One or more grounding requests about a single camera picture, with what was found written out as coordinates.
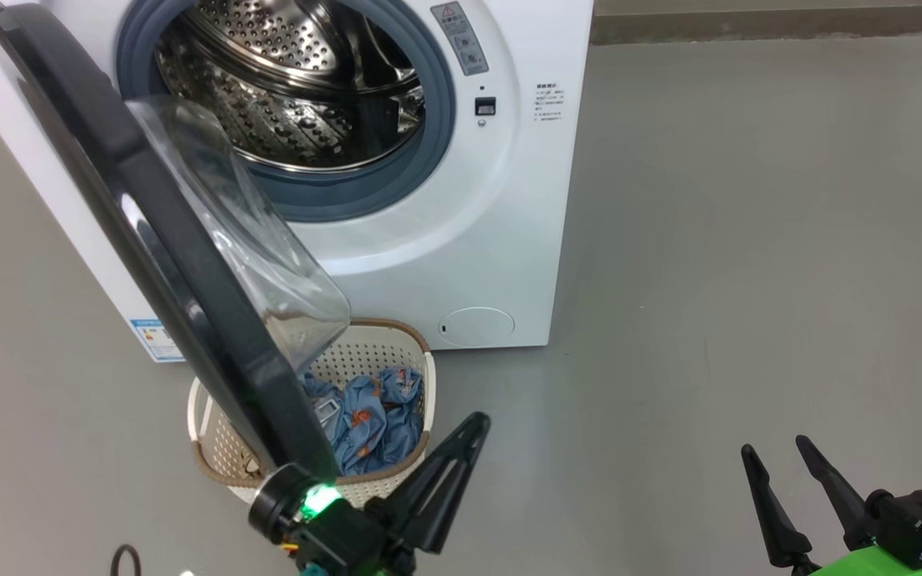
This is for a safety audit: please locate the round drain filter cover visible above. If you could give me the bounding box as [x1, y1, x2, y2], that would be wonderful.
[438, 307, 515, 348]

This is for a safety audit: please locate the white front-load washing machine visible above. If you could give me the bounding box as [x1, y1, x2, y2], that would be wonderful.
[0, 0, 595, 365]

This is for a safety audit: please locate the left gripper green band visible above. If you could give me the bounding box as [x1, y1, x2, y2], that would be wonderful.
[365, 412, 491, 576]

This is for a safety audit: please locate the blue cartoon print garment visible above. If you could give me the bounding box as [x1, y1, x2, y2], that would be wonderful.
[337, 366, 423, 478]

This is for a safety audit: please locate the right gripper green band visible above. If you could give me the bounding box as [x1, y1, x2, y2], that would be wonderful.
[741, 435, 922, 576]

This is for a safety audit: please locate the grey warning sticker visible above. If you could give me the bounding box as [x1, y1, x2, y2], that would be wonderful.
[431, 2, 490, 77]

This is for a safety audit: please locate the cream perforated laundry basket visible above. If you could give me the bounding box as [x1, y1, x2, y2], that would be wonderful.
[187, 318, 437, 509]

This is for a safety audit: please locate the perforated steel washer drum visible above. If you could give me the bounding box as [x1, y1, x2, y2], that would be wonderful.
[155, 0, 427, 173]

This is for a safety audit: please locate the grey rubber door gasket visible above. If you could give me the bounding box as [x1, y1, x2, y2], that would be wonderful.
[115, 0, 458, 223]

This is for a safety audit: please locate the black round washer door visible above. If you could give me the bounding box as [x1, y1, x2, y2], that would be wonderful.
[0, 2, 351, 489]

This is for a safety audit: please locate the blue energy label sticker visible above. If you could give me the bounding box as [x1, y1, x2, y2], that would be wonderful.
[130, 319, 186, 362]

